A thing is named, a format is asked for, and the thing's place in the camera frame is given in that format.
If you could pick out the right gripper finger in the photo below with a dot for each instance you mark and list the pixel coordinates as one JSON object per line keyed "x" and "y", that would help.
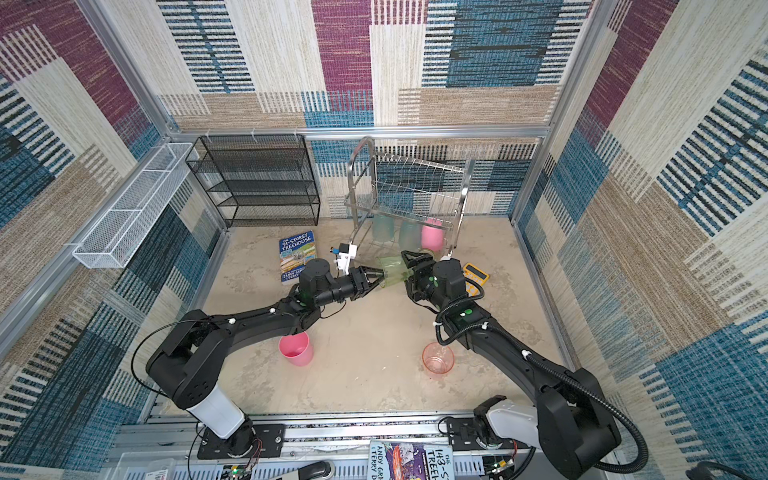
{"x": 416, "y": 259}
{"x": 412, "y": 289}

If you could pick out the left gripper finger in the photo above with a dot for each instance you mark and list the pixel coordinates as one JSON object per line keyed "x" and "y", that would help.
{"x": 367, "y": 289}
{"x": 372, "y": 273}

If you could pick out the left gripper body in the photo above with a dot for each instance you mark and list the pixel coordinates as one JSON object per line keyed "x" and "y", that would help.
{"x": 360, "y": 290}

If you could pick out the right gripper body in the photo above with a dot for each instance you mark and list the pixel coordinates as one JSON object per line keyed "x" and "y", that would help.
{"x": 425, "y": 279}

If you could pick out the green cup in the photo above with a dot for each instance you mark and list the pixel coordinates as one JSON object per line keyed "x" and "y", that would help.
{"x": 395, "y": 271}

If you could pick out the teal cup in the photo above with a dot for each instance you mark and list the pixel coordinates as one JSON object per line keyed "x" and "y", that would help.
{"x": 410, "y": 236}
{"x": 383, "y": 229}

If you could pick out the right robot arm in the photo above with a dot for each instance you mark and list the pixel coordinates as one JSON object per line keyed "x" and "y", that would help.
{"x": 577, "y": 427}

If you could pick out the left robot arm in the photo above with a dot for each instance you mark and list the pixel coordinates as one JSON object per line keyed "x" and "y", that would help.
{"x": 187, "y": 364}

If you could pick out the silver metal dish rack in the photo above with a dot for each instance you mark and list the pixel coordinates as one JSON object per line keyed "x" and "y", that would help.
{"x": 405, "y": 188}

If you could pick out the yellow calculator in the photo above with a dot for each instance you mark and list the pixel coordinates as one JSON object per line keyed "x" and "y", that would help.
{"x": 474, "y": 277}

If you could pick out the blue treehouse book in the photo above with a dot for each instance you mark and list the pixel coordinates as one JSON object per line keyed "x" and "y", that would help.
{"x": 295, "y": 252}

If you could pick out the clear pink cup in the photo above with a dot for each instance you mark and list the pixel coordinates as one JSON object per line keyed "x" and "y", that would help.
{"x": 438, "y": 360}

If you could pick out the pink cup front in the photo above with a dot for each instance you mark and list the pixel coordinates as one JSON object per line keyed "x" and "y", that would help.
{"x": 297, "y": 349}

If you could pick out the black mesh shelf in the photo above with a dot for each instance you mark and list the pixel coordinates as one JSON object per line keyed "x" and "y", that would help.
{"x": 257, "y": 180}

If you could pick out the purple treehouse book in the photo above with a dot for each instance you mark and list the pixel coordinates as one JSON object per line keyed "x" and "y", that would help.
{"x": 409, "y": 461}

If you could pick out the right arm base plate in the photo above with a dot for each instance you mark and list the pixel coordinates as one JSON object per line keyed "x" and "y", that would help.
{"x": 465, "y": 434}

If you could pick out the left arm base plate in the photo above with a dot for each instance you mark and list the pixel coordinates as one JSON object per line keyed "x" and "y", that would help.
{"x": 258, "y": 441}

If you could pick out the white wire wall basket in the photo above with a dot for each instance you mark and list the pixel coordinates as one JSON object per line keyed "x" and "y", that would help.
{"x": 113, "y": 241}

